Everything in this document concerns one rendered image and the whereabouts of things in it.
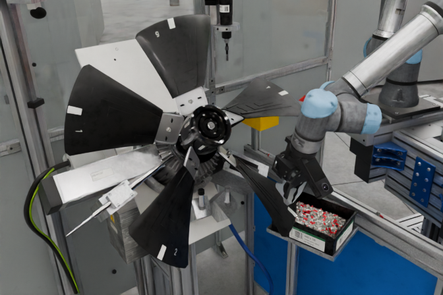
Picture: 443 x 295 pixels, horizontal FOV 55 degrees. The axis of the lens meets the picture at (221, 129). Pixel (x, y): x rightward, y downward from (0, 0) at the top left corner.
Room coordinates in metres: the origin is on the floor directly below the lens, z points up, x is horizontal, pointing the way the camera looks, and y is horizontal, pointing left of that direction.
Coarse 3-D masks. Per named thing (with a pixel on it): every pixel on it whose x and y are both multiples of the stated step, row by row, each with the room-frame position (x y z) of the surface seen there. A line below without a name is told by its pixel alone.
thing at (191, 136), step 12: (204, 108) 1.03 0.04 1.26; (216, 108) 1.05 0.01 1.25; (192, 120) 0.99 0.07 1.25; (204, 120) 1.02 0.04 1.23; (216, 120) 1.03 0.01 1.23; (228, 120) 1.04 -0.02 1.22; (180, 132) 1.06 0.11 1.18; (192, 132) 0.97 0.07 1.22; (204, 132) 0.98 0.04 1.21; (216, 132) 1.00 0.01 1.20; (228, 132) 1.01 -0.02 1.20; (180, 144) 1.04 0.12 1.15; (192, 144) 0.99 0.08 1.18; (204, 144) 0.96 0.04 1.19; (216, 144) 0.97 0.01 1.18; (180, 156) 1.02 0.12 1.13; (204, 156) 1.05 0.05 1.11
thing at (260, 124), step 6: (246, 120) 1.53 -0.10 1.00; (252, 120) 1.50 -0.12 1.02; (258, 120) 1.47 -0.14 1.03; (264, 120) 1.47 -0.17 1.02; (270, 120) 1.49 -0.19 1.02; (276, 120) 1.51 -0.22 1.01; (252, 126) 1.49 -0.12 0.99; (258, 126) 1.47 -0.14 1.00; (264, 126) 1.47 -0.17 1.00; (270, 126) 1.49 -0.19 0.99
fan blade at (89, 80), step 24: (96, 72) 0.98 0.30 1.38; (72, 96) 0.95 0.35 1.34; (96, 96) 0.96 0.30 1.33; (120, 96) 0.98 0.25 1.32; (72, 120) 0.93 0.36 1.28; (96, 120) 0.95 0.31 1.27; (120, 120) 0.97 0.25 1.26; (144, 120) 0.99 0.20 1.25; (72, 144) 0.92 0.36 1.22; (96, 144) 0.95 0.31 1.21; (120, 144) 0.97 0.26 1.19; (144, 144) 1.00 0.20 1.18
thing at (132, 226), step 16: (176, 176) 0.89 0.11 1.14; (176, 192) 0.87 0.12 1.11; (192, 192) 0.95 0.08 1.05; (160, 208) 0.82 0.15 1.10; (176, 208) 0.86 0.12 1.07; (144, 224) 0.77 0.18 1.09; (160, 224) 0.80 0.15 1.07; (176, 224) 0.84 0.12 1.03; (144, 240) 0.76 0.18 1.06; (160, 240) 0.79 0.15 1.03; (176, 240) 0.83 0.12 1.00
